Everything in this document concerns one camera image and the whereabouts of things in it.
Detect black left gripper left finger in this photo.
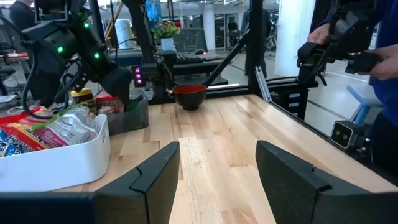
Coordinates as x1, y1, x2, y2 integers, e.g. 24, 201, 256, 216
0, 141, 180, 224

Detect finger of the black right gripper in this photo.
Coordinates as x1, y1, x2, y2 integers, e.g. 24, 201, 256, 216
99, 67, 134, 106

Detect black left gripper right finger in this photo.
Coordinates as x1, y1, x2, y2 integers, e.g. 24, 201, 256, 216
255, 139, 398, 224

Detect yellow-lid glass jar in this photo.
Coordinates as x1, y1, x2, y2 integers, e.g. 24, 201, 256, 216
70, 87, 98, 114

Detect red ramen noodle packet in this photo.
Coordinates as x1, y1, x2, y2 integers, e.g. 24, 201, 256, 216
0, 106, 71, 151

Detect grey translucent bin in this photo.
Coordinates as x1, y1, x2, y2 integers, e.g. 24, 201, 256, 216
105, 93, 150, 136

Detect white cylindrical container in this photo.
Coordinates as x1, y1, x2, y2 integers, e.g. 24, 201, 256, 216
114, 17, 135, 50

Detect person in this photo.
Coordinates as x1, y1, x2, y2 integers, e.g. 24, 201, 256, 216
307, 0, 398, 177
243, 8, 274, 76
8, 0, 35, 30

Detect potted plant white pot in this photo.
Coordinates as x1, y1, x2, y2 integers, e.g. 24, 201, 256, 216
151, 21, 182, 52

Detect red bowl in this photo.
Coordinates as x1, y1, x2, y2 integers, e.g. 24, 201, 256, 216
172, 83, 208, 111

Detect black keyboard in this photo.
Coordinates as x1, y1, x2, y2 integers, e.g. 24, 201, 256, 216
175, 50, 205, 65

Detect white plastic bin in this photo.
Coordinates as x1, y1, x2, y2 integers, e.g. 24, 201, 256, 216
0, 113, 112, 193

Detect grey mesh office chair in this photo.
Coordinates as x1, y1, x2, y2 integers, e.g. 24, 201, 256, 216
172, 27, 209, 54

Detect black box white labels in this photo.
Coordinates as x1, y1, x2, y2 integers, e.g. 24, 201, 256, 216
269, 85, 312, 121

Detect light blue bench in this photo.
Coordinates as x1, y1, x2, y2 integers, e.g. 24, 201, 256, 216
346, 83, 385, 126

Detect blue snack bag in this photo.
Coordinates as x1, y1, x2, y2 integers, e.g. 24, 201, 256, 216
0, 129, 22, 158

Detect person's hand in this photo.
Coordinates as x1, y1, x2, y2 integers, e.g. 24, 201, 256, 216
368, 44, 398, 81
307, 22, 331, 45

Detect black right camera cable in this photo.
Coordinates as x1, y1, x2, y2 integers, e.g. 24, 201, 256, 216
21, 40, 74, 121

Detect white-faced table camera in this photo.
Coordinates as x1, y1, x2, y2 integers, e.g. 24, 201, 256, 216
329, 120, 369, 153

